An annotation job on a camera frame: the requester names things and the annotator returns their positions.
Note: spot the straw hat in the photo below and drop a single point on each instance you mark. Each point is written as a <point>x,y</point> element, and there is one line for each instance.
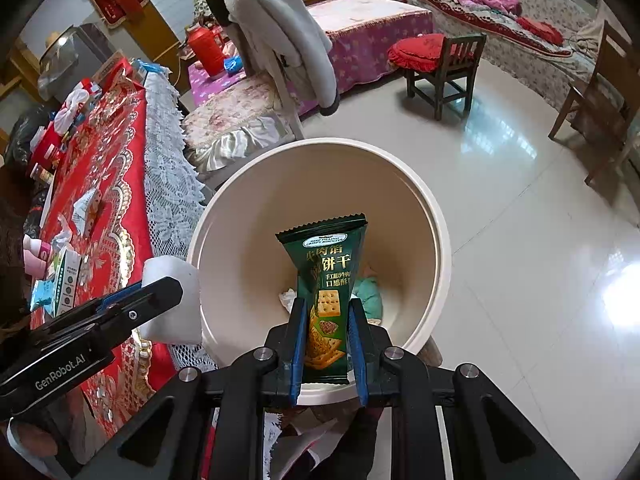
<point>60,40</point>

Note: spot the white knotted plastic bag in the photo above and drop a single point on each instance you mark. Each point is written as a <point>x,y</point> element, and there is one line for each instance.
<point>72,110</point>

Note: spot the floral covered sofa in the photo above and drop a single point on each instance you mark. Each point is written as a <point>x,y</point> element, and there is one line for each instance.
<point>525,72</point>

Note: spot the green white pack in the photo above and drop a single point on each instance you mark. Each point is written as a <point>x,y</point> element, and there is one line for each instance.
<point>56,270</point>

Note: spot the floral satin seat cushion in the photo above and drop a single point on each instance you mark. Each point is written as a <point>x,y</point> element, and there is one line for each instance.
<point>225,110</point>

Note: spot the clear plastic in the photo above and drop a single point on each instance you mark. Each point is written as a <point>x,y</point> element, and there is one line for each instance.
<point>62,240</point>

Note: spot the grey chair frame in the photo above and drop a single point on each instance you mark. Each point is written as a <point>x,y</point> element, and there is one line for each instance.
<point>290,105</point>

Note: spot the grey white snack bag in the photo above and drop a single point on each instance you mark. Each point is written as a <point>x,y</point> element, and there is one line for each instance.
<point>87,205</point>

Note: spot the blue plastic bag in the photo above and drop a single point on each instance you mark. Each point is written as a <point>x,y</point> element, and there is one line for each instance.
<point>233,64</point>

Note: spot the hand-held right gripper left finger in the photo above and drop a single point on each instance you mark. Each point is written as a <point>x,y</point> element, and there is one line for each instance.
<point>299,340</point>

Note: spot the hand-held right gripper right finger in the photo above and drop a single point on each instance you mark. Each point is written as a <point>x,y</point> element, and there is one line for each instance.
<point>357,345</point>

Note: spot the pink covered table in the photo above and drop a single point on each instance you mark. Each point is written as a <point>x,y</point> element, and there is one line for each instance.
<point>370,35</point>

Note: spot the grey fleece coat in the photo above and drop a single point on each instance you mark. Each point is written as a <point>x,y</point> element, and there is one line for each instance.
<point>280,35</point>

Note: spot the white bottle pink label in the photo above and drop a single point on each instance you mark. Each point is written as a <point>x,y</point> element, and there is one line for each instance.
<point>37,246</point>

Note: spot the red round seat cushion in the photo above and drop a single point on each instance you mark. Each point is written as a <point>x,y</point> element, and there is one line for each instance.
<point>417,52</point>

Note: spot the small dark wooden chair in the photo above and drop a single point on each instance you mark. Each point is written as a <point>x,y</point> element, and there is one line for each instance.
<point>445,80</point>

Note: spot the person's left hand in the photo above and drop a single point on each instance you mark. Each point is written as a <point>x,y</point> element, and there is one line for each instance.
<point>30,440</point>

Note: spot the tall brown wooden chair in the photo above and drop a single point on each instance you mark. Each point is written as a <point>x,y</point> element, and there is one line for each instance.
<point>605,105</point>

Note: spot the green white milk carton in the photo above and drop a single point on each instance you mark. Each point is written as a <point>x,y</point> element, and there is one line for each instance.
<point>73,285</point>

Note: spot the red thermos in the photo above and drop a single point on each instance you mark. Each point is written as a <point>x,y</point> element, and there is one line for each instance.
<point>207,52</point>

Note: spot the white lace tablecloth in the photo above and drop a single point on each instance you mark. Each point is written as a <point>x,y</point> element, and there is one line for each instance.
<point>170,185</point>

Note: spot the red sofa cushion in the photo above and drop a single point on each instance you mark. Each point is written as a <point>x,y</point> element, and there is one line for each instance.
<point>540,30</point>

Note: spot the white foam block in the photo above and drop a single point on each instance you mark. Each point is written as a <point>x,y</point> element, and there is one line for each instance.
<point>170,326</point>

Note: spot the beige plastic bucket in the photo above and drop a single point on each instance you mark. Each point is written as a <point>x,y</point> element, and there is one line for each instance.
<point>280,195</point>

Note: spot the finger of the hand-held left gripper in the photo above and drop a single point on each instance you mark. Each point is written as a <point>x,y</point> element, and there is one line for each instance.
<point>150,295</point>
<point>117,301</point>

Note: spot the dark green cracker packet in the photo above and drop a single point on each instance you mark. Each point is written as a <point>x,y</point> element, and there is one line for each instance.
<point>325,270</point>

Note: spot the cardboard box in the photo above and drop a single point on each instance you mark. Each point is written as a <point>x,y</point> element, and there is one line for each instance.
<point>112,71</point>

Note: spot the black plastic bag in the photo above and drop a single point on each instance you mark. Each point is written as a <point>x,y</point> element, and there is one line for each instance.
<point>25,135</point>

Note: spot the purple covered low table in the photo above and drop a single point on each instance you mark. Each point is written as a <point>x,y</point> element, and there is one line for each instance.
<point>215,82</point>

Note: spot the grey refrigerator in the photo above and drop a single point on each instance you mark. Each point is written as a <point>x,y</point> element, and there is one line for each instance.
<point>85,60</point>

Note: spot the light blue snack packet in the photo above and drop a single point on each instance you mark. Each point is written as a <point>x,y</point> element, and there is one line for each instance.
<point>42,296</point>

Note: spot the red box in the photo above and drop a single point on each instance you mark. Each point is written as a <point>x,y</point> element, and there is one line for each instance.
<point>47,150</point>

